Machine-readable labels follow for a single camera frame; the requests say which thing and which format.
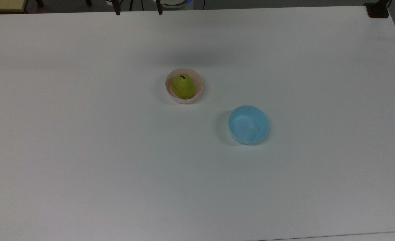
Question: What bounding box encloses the green pear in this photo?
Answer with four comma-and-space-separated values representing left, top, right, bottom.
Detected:
171, 74, 196, 99

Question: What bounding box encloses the pink plastic bowl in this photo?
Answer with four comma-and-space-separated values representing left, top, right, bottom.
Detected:
165, 68, 204, 104

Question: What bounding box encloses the blue plastic bowl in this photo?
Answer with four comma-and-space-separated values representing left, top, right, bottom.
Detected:
228, 105, 270, 145

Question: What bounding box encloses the beige cabinet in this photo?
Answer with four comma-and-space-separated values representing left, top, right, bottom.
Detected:
0, 0, 29, 13

